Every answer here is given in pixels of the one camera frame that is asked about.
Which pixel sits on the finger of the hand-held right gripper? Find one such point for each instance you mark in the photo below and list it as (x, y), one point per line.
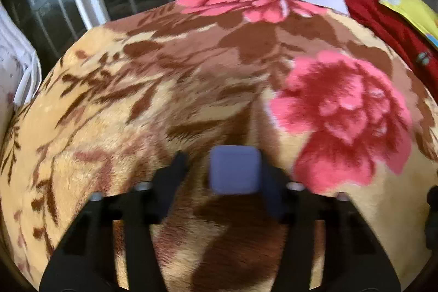
(432, 210)

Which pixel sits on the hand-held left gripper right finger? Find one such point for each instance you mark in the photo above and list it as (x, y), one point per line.
(273, 198)

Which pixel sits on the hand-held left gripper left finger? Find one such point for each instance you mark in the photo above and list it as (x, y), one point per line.
(171, 183)

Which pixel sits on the small blue-purple box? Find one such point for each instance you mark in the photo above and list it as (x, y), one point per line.
(234, 170)

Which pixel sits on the floral plush blanket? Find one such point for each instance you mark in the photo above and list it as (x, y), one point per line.
(137, 107)

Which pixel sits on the white patterned cloth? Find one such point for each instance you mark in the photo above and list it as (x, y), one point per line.
(15, 73)

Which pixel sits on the red cloth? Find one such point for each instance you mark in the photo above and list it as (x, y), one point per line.
(383, 25)

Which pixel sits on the yellow cloth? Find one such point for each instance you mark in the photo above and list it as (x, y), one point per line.
(415, 13)

